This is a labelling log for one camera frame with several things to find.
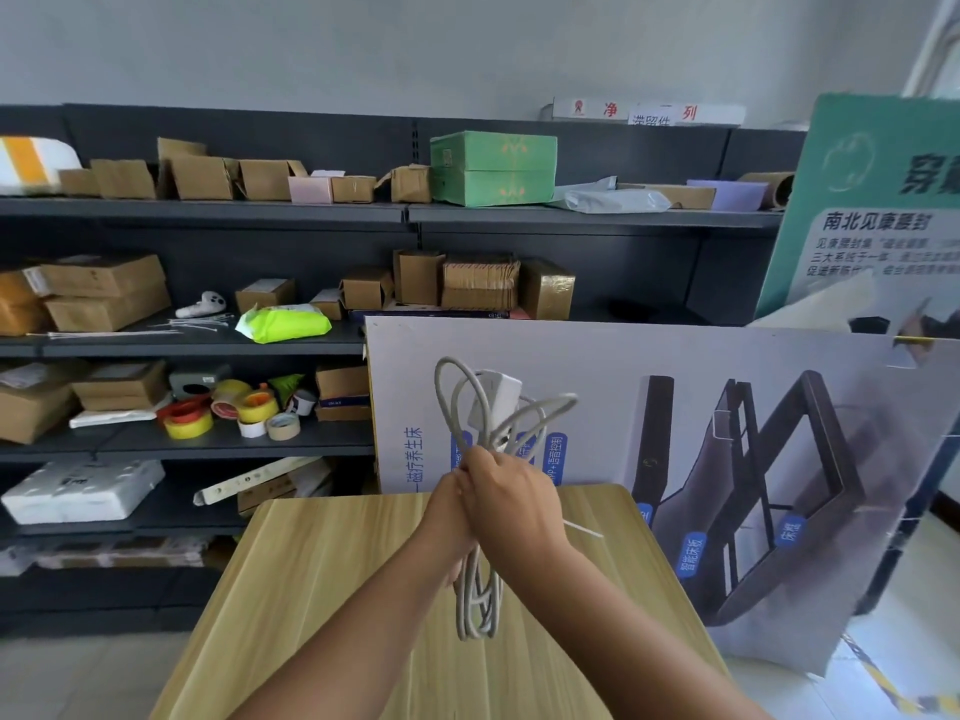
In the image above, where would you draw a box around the person's left hand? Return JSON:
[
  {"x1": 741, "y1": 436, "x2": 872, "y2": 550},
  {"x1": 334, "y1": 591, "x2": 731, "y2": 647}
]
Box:
[{"x1": 414, "y1": 470, "x2": 486, "y2": 589}]

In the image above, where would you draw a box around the person's right hand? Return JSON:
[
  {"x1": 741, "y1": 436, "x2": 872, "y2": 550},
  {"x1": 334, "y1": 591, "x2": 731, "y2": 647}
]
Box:
[{"x1": 458, "y1": 444, "x2": 577, "y2": 589}]

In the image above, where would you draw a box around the white power strip with cable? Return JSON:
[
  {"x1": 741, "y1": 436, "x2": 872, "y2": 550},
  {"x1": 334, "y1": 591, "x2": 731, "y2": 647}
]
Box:
[{"x1": 433, "y1": 357, "x2": 580, "y2": 642}]

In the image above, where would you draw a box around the person's right forearm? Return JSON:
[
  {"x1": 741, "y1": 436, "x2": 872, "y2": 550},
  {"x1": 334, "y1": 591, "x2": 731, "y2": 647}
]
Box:
[{"x1": 506, "y1": 543, "x2": 774, "y2": 720}]

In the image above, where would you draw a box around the person's left forearm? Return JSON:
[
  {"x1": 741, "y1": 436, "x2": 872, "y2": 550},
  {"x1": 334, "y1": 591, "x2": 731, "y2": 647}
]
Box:
[{"x1": 225, "y1": 532, "x2": 470, "y2": 720}]

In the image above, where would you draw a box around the large bed advert poster board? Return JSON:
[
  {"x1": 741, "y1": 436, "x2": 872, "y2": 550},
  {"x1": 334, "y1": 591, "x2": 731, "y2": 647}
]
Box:
[{"x1": 364, "y1": 316, "x2": 960, "y2": 677}]

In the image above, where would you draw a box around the dark blue flat book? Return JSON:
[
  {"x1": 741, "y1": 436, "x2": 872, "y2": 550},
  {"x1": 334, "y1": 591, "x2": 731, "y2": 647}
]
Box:
[{"x1": 348, "y1": 307, "x2": 534, "y2": 324}]

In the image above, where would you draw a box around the brown box with blue band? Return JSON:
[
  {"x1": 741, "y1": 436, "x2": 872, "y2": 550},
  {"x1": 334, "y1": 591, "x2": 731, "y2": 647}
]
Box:
[{"x1": 314, "y1": 364, "x2": 372, "y2": 423}]

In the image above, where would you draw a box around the bundle of flat cardboard sheets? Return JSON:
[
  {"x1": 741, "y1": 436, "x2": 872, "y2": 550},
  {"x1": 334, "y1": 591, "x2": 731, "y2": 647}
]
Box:
[{"x1": 440, "y1": 254, "x2": 522, "y2": 311}]

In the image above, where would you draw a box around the shiny taped cardboard box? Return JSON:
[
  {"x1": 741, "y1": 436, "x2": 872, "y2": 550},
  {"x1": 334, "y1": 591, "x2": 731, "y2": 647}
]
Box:
[{"x1": 519, "y1": 258, "x2": 577, "y2": 322}]

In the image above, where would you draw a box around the tall brown cardboard box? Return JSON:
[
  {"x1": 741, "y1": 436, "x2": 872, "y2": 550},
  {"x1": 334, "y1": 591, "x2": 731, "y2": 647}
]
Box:
[{"x1": 393, "y1": 250, "x2": 446, "y2": 307}]

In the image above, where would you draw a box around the green plastic bag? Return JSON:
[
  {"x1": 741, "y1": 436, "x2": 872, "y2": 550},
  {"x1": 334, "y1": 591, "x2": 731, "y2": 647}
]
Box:
[{"x1": 267, "y1": 373, "x2": 306, "y2": 410}]

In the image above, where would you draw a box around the yellow and orange tape roll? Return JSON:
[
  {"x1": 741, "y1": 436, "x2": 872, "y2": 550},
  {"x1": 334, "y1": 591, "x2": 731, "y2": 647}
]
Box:
[{"x1": 236, "y1": 388, "x2": 281, "y2": 426}]

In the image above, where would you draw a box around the neon yellow-green packet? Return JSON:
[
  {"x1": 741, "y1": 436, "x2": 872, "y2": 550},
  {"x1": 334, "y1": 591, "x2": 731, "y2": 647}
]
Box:
[{"x1": 234, "y1": 304, "x2": 333, "y2": 345}]

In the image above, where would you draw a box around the pale yellow tape roll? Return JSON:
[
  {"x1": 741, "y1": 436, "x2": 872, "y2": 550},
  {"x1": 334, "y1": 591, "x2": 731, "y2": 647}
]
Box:
[{"x1": 210, "y1": 379, "x2": 254, "y2": 420}]

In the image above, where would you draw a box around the small brown labelled box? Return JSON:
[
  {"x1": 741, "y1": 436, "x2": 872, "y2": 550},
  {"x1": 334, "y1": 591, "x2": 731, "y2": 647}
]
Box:
[{"x1": 234, "y1": 277, "x2": 297, "y2": 316}]

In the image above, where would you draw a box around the white plastic mailing bag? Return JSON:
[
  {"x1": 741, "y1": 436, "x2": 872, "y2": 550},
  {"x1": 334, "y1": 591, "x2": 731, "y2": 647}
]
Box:
[{"x1": 546, "y1": 178, "x2": 673, "y2": 215}]

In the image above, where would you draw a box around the green cardboard box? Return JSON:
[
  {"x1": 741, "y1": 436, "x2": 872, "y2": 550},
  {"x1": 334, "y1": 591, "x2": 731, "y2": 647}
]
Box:
[{"x1": 429, "y1": 130, "x2": 558, "y2": 208}]

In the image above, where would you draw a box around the grey box with round hole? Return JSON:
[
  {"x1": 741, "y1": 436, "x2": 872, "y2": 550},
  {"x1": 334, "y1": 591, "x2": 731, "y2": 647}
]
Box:
[{"x1": 168, "y1": 364, "x2": 234, "y2": 403}]

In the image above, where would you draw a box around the red tape roll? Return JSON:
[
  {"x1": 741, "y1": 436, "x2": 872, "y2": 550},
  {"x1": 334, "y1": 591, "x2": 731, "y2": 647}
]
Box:
[{"x1": 156, "y1": 396, "x2": 213, "y2": 425}]

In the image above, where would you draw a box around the pale pink small box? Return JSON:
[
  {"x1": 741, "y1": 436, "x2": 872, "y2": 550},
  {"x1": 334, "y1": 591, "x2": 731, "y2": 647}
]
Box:
[{"x1": 288, "y1": 175, "x2": 335, "y2": 205}]

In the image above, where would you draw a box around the white game controller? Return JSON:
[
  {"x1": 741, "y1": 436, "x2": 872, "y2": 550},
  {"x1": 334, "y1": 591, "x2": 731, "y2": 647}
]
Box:
[{"x1": 175, "y1": 290, "x2": 228, "y2": 319}]

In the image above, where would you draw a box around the bundle of white zip ties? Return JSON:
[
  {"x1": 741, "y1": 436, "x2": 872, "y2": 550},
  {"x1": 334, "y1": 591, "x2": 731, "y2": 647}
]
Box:
[{"x1": 28, "y1": 312, "x2": 235, "y2": 340}]

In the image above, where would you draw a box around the dark grey metal shelving unit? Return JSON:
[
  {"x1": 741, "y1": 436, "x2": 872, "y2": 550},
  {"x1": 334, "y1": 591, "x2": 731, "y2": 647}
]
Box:
[{"x1": 0, "y1": 103, "x2": 807, "y2": 638}]

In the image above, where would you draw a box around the clear plastic wrapped bundle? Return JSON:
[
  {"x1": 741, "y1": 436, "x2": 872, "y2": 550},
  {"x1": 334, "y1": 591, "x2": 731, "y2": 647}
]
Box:
[{"x1": 0, "y1": 535, "x2": 213, "y2": 572}]

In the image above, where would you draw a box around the lavender flat box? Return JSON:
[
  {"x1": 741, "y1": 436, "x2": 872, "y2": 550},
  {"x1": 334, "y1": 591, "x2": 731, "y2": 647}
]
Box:
[{"x1": 686, "y1": 178, "x2": 771, "y2": 213}]

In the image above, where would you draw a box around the medium brown labelled carton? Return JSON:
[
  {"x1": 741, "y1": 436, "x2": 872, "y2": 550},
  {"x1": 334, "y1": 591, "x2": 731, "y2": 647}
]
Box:
[{"x1": 72, "y1": 359, "x2": 171, "y2": 412}]

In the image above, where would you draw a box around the white flat envelope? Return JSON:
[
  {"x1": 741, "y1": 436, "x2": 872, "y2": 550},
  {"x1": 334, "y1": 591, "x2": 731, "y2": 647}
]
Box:
[{"x1": 69, "y1": 397, "x2": 175, "y2": 430}]

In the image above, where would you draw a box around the white wrapped foam package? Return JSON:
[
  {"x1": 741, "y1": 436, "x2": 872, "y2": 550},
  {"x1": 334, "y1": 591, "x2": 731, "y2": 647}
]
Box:
[{"x1": 0, "y1": 460, "x2": 167, "y2": 526}]

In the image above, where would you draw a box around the white sign with red print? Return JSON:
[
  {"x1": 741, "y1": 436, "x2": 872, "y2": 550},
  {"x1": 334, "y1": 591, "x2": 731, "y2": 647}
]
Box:
[{"x1": 552, "y1": 97, "x2": 747, "y2": 129}]

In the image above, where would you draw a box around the brown cardboard tube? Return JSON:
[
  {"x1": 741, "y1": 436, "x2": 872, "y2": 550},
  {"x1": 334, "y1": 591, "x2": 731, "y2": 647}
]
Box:
[{"x1": 738, "y1": 170, "x2": 796, "y2": 211}]

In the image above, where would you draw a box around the row of small cardboard boxes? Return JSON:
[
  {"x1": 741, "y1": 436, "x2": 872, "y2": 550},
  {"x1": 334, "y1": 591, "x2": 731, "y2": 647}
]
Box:
[{"x1": 58, "y1": 137, "x2": 434, "y2": 205}]

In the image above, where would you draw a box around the long brown cardboard box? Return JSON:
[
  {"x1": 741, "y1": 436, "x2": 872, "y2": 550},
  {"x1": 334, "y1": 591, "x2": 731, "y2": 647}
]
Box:
[
  {"x1": 37, "y1": 253, "x2": 168, "y2": 299},
  {"x1": 43, "y1": 280, "x2": 173, "y2": 334}
]

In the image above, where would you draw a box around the large brown labelled carton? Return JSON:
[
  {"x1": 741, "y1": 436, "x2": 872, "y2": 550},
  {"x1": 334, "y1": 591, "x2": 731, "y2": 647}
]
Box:
[{"x1": 0, "y1": 360, "x2": 92, "y2": 446}]

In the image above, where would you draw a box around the green advert poster board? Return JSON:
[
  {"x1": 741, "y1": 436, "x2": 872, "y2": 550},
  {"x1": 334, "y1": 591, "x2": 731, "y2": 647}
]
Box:
[{"x1": 753, "y1": 93, "x2": 960, "y2": 340}]

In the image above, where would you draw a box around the orange-brown taped parcel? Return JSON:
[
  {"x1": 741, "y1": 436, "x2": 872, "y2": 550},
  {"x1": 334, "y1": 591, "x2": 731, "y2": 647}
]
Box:
[{"x1": 0, "y1": 268, "x2": 52, "y2": 337}]

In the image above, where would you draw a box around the white parcel with orange stripe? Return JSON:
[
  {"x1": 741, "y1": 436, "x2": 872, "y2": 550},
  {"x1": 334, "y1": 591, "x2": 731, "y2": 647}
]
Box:
[{"x1": 0, "y1": 136, "x2": 83, "y2": 198}]

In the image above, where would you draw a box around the flat brown box under rail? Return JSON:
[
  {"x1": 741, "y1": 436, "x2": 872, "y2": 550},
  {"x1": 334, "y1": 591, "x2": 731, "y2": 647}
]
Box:
[{"x1": 237, "y1": 460, "x2": 336, "y2": 519}]

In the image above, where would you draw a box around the long cream metal rail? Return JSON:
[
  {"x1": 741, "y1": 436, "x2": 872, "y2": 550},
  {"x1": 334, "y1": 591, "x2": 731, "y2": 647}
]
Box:
[{"x1": 192, "y1": 456, "x2": 325, "y2": 508}]

